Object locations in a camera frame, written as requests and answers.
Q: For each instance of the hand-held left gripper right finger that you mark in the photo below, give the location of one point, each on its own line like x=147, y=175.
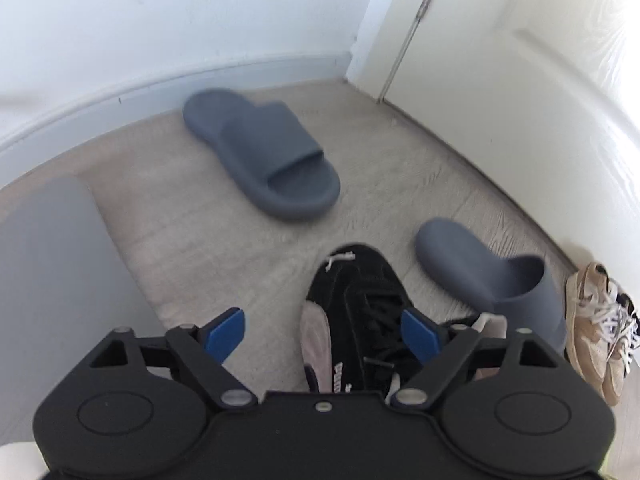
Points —
x=420, y=335

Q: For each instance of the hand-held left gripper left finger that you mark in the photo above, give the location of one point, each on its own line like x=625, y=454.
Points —
x=225, y=335

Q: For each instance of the black suede sneaker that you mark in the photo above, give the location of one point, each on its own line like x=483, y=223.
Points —
x=360, y=300

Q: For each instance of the grey foam slide sandal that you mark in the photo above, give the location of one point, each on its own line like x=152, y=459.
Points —
x=480, y=270
x=265, y=145

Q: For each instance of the beige sneaker white laces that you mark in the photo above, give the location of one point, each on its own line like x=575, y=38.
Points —
x=592, y=330

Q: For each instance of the white panel door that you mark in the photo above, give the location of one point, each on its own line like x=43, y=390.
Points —
x=525, y=85

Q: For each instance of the metal door hinge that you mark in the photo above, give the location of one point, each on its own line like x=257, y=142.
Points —
x=422, y=7

